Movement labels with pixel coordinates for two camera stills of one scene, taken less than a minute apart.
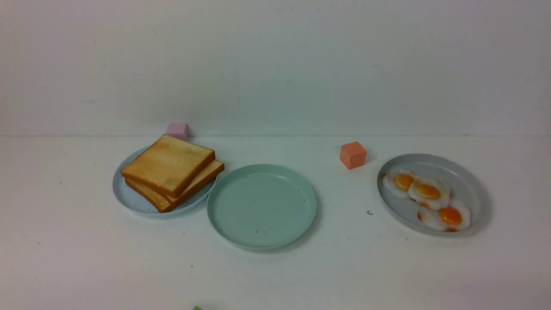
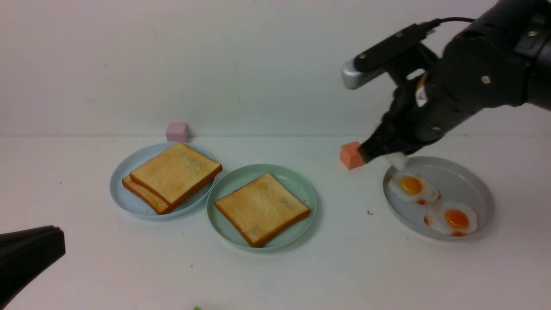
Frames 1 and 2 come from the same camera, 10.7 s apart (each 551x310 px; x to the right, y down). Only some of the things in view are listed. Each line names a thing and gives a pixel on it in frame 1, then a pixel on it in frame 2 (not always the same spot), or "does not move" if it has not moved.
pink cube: [180, 131] does not move
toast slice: [170, 164] → [261, 208]
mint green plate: [261, 206] does not move
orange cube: [352, 155] does not move
